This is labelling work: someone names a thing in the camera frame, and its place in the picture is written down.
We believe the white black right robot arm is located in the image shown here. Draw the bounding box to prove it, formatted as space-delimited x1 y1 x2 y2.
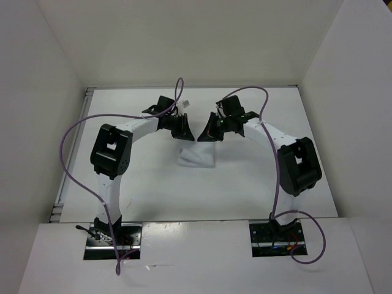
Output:
197 96 322 241

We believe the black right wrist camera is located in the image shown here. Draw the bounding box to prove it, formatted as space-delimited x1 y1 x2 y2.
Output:
216 95 245 118

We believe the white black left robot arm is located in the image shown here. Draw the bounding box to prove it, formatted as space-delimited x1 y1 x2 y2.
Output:
90 96 195 245

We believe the aluminium left side rail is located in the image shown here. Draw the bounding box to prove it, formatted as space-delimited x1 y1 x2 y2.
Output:
48 88 95 224

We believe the white fabric skirt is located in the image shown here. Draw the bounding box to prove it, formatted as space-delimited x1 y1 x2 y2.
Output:
177 141 215 168

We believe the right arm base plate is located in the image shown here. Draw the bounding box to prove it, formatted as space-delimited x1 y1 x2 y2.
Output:
249 221 307 258

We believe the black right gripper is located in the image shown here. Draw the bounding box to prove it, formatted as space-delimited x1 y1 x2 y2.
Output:
197 111 232 142

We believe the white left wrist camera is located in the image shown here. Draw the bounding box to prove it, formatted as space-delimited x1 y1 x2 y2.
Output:
176 100 190 115

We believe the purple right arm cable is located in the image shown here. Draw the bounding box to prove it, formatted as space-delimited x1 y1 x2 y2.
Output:
220 86 327 265

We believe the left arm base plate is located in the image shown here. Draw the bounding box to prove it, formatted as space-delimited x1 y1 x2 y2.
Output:
83 222 143 261

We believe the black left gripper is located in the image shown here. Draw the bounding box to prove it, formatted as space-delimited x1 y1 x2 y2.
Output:
165 113 194 141

